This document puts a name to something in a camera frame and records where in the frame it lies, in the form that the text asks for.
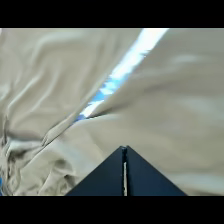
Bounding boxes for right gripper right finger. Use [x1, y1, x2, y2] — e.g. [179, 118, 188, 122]
[125, 145, 188, 196]

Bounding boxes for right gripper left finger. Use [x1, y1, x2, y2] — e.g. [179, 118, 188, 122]
[65, 145, 127, 196]

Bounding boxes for brown pants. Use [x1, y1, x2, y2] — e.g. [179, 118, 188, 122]
[0, 28, 224, 196]

